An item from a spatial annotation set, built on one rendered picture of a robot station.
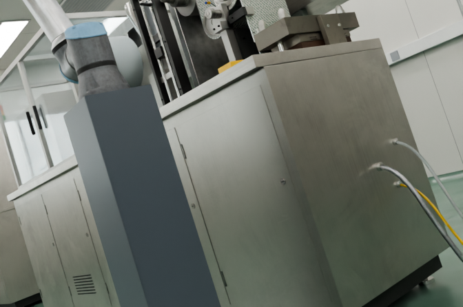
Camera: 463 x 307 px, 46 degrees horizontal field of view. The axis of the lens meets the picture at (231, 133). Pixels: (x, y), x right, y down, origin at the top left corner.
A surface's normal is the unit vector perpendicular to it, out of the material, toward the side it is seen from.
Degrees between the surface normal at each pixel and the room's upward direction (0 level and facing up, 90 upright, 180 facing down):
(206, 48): 90
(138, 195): 90
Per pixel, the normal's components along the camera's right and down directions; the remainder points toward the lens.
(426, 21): -0.74, 0.19
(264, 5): 0.60, -0.26
